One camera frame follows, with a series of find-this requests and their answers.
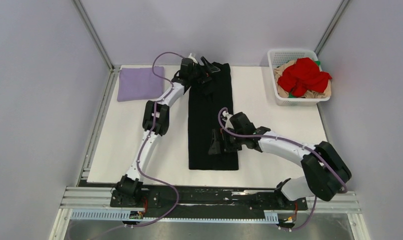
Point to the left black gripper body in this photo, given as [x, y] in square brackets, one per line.
[198, 74]

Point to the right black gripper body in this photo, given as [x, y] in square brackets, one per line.
[233, 141]

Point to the black t shirt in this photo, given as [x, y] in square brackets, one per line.
[204, 104]

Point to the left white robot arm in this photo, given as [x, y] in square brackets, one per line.
[156, 121]

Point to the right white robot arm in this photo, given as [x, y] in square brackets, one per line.
[324, 172]

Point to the folded purple t shirt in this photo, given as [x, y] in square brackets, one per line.
[140, 83]

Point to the white plastic basket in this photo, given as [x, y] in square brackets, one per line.
[297, 80]

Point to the red t shirt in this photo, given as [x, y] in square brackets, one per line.
[304, 78]

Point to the beige t shirt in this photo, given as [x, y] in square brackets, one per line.
[315, 94]

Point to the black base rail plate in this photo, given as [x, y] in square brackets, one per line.
[196, 202]

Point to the left aluminium corner post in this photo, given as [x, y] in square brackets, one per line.
[93, 33]

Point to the aluminium corner post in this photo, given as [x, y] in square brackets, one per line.
[343, 5]
[93, 33]

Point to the right aluminium corner post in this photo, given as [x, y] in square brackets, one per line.
[343, 5]

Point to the aluminium frame rail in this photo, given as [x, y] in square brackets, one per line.
[86, 198]

